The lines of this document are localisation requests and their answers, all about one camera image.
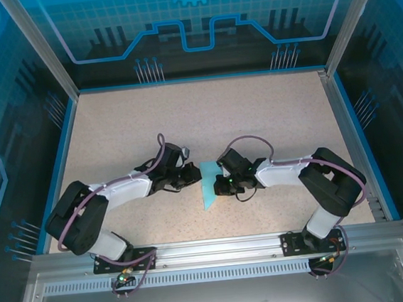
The light blue paper sheet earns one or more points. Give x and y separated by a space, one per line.
208 186

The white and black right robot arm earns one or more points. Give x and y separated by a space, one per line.
282 175

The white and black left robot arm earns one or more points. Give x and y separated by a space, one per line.
130 190

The grey sheet metal tray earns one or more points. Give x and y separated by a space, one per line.
216 299

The small connector with green light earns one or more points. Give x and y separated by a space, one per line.
122 279
328 258

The blue table edge strip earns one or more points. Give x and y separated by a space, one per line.
59 172
363 142

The aluminium frame beam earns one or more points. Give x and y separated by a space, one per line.
218 251

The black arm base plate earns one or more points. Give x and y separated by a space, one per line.
140 253
290 244

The aluminium side rail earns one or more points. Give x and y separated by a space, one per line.
350 144

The blue printed enclosure panel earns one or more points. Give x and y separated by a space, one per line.
0 141
195 16
397 103

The aluminium frame post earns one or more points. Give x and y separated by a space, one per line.
348 22
45 51

